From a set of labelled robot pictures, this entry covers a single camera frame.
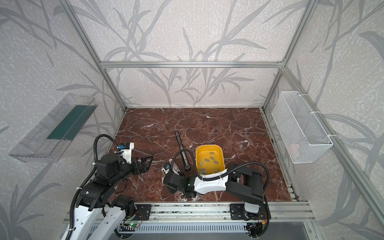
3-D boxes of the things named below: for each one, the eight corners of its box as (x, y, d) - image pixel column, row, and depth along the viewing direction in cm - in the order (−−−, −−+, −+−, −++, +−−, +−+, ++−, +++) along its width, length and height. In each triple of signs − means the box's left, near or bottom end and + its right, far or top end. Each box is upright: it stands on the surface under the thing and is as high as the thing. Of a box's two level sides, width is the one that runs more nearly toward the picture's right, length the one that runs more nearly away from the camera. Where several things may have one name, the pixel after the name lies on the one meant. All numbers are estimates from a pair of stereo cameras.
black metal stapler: (185, 171, 89) (185, 169, 87) (174, 135, 106) (173, 132, 104) (191, 169, 90) (190, 167, 88) (178, 133, 107) (178, 131, 105)
